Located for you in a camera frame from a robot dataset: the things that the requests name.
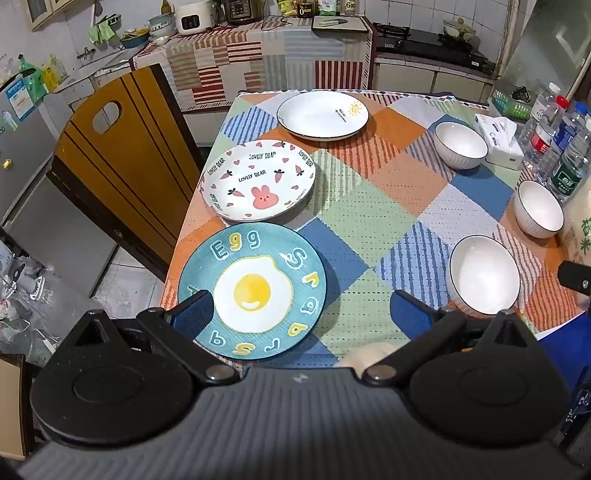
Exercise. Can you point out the green label water bottle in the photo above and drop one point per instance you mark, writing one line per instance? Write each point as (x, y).
(570, 175)

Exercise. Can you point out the green plastic basket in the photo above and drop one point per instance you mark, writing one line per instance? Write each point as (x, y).
(508, 110)

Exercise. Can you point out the yellow green packet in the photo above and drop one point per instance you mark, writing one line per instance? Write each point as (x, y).
(286, 6)

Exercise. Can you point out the striped patchwork counter cloth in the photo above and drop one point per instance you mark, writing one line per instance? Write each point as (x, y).
(240, 60)

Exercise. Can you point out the cream cooking pot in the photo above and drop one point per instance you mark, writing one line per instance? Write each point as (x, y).
(459, 30)

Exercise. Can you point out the large pale drink jug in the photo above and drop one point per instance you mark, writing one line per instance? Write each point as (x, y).
(579, 221)

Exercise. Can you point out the white sun print plate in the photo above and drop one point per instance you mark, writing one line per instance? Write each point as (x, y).
(318, 115)

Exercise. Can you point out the stack of pale bowls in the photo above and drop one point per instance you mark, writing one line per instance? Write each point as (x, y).
(161, 25)

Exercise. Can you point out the dark sauce jar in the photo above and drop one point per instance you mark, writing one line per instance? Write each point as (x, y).
(305, 9)

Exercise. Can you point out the blue label water bottle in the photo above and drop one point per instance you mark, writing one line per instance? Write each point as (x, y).
(570, 129)

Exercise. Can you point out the red label water bottle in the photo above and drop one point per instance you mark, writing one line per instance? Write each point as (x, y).
(542, 138)

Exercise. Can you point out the black gas stove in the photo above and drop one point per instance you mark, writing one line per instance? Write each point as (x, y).
(429, 46)

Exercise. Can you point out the clear plastic water bottle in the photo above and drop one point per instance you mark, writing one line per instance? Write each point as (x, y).
(535, 104)

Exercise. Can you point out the teal basin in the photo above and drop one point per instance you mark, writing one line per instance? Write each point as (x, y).
(136, 40)

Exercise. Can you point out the brown wooden chair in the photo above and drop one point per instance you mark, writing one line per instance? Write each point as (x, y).
(129, 161)

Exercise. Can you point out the pale cutting board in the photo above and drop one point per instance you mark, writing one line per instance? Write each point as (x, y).
(355, 23)

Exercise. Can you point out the silver refrigerator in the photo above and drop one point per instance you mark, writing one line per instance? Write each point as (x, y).
(27, 152)

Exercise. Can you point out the steel pressure cooker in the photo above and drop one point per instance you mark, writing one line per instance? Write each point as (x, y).
(242, 11)

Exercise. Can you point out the blue cloth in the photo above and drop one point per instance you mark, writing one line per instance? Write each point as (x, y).
(561, 350)

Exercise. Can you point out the white ribbed bowl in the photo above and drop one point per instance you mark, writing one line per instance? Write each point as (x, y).
(538, 207)
(461, 143)
(485, 277)

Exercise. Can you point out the wooden spatula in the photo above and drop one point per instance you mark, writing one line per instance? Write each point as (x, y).
(165, 6)

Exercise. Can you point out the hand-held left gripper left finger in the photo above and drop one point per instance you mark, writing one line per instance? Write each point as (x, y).
(196, 310)

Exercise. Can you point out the white green packet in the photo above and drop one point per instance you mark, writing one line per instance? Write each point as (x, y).
(328, 5)

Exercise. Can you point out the metal faucet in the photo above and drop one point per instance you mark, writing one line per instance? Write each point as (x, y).
(85, 53)

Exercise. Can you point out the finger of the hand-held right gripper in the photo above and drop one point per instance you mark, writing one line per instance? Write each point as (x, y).
(577, 277)

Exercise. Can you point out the blue fried egg plate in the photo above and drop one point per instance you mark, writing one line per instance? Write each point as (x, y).
(251, 290)

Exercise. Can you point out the green dish cloth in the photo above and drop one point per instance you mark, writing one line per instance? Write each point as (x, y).
(104, 32)

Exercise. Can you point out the white rabbit print plate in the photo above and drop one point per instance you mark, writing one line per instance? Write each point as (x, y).
(258, 184)

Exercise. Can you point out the white rice cooker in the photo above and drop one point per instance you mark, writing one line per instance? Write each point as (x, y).
(194, 18)

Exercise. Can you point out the white tissue box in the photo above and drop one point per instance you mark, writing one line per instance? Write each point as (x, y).
(503, 138)

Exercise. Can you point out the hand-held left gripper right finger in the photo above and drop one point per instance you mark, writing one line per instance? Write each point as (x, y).
(410, 310)

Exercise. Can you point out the yellow detergent bottle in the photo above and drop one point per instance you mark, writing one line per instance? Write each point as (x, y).
(53, 76)

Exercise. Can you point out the pile of clear bottles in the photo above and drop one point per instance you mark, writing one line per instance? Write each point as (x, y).
(23, 295)

